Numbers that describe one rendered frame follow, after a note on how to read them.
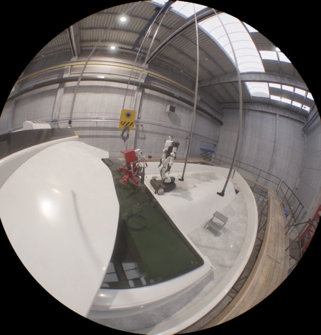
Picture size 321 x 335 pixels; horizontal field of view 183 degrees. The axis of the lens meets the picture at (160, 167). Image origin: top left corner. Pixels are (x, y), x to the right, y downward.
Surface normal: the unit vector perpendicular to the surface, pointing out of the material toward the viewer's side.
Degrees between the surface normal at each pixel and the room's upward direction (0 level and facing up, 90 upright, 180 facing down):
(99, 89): 90
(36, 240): 21
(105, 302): 27
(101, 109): 90
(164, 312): 0
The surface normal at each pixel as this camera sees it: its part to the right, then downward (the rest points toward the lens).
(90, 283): 0.51, -0.81
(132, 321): 0.14, -0.95
